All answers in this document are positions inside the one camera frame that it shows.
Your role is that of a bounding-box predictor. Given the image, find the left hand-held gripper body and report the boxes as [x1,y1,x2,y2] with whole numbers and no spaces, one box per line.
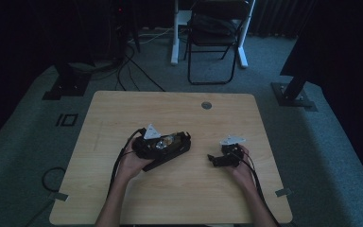
[131,123,163,159]

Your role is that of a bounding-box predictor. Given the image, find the dark equipment tower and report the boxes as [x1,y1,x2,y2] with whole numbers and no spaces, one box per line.
[105,0,130,63]

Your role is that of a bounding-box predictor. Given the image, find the black folding chair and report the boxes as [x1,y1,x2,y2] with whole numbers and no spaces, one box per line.
[183,0,251,86]

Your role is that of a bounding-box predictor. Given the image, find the dark bag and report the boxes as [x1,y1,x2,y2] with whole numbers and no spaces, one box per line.
[189,12,239,36]

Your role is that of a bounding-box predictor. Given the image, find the white desk frame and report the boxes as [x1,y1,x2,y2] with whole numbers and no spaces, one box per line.
[169,0,257,69]

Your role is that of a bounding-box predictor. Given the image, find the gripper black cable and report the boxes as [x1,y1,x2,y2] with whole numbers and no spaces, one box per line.
[106,127,147,198]
[231,150,282,227]

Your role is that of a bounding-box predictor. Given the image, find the black stand with flat base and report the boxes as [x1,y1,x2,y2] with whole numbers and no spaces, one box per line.
[42,61,93,101]

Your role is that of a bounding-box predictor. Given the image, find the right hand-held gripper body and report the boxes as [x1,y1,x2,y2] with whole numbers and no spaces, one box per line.
[219,135,247,167]

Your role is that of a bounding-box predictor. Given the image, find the dark curtain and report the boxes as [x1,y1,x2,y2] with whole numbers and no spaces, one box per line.
[251,0,317,40]

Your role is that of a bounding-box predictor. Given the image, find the person's right hand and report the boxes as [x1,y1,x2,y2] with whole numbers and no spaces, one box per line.
[230,145,256,187]

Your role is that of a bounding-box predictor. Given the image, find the grey tape strip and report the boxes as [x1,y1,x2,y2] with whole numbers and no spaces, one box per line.
[48,191,70,202]
[274,187,293,199]

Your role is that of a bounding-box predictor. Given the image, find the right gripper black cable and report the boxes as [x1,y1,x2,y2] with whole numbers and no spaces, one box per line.
[231,150,282,227]

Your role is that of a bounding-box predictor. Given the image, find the black mesh pencil case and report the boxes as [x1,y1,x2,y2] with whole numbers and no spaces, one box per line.
[131,131,193,173]

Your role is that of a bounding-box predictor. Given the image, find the person's left hand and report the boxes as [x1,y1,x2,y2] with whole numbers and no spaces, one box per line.
[116,150,154,183]

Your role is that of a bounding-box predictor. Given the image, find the black slanted stand with base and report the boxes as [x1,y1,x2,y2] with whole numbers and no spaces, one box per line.
[270,74,319,113]

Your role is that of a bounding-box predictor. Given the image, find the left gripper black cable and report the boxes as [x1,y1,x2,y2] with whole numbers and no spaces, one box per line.
[106,127,147,198]

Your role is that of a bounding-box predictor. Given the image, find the black floor cables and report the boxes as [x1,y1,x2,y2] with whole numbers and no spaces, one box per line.
[115,44,166,93]

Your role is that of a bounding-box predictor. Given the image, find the white floor cable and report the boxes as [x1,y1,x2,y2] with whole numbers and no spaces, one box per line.
[128,26,175,45]

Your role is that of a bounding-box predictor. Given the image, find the black floor tape marks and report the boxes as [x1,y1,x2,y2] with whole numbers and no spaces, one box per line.
[55,113,79,128]

